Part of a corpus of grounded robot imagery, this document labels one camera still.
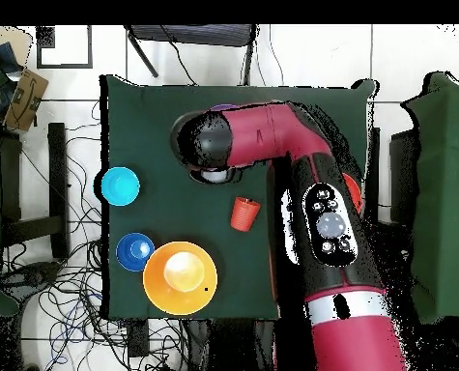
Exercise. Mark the dark green tablecloth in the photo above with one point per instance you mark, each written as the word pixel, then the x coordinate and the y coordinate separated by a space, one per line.
pixel 155 232

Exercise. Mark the small cyan ribbed bowl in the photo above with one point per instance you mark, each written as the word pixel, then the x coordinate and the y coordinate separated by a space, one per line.
pixel 120 186

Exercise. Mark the beige board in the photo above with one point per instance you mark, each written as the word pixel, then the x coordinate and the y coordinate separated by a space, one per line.
pixel 22 46

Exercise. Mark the black folding chair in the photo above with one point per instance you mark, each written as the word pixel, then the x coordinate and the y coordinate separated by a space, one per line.
pixel 190 34

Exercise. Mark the black power strip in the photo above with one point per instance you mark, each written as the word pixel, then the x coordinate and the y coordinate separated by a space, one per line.
pixel 138 338

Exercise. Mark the cardboard box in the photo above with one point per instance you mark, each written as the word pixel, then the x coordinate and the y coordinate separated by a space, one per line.
pixel 26 100

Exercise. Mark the large yellow bowl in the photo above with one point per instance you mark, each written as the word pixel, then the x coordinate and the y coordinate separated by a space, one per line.
pixel 180 278

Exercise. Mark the orange cup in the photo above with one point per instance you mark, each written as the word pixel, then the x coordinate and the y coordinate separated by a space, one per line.
pixel 244 214

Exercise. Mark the black H-shaped stand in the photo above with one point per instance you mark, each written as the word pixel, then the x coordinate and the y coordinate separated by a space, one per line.
pixel 57 185
pixel 403 177

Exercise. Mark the black square frame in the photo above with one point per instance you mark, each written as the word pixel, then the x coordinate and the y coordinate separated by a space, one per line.
pixel 64 66

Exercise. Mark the small dark blue bowl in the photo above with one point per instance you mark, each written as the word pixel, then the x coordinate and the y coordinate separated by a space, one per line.
pixel 135 252

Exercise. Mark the purple bowl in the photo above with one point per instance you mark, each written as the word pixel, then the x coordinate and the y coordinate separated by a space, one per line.
pixel 223 106

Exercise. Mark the orange bowl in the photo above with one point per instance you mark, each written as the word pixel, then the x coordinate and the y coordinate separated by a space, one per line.
pixel 354 191

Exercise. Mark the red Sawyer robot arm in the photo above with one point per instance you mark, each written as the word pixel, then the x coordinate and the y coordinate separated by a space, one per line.
pixel 329 270

